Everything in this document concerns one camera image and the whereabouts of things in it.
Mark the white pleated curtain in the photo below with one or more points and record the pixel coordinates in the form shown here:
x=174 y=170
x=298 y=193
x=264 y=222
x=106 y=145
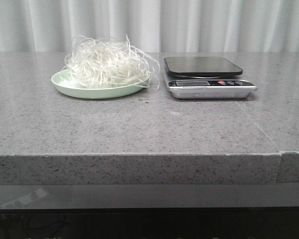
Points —
x=152 y=25

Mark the silver digital kitchen scale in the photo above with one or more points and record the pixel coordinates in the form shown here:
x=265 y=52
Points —
x=205 y=78

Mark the white vermicelli noodle bundle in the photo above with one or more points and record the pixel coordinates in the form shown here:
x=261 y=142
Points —
x=100 y=63

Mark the pale green round plate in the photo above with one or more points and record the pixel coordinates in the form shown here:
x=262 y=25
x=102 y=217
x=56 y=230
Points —
x=59 y=80

